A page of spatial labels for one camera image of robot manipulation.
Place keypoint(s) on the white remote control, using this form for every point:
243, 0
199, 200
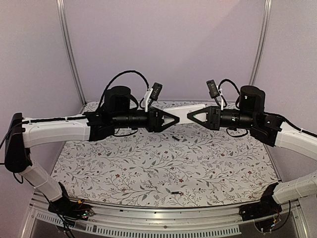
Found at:
182, 112

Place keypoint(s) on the front aluminium rail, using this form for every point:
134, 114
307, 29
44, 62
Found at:
122, 221

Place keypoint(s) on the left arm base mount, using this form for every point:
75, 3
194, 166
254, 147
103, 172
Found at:
78, 210

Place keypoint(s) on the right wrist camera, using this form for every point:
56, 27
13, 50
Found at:
216, 94

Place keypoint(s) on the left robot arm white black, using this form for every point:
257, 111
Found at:
114, 112

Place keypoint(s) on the left aluminium frame post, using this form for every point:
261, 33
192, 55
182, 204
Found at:
69, 50

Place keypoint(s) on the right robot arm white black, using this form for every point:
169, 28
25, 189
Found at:
271, 129

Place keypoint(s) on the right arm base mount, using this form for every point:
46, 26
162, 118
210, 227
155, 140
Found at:
258, 210

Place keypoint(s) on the floral patterned table mat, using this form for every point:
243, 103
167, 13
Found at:
208, 168

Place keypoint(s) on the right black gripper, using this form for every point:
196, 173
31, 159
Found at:
214, 118

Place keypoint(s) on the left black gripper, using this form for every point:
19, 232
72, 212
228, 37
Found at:
154, 122

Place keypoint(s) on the aluminium frame post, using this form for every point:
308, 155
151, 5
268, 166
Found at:
261, 41
69, 50

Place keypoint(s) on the right aluminium frame post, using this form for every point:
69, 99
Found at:
261, 41

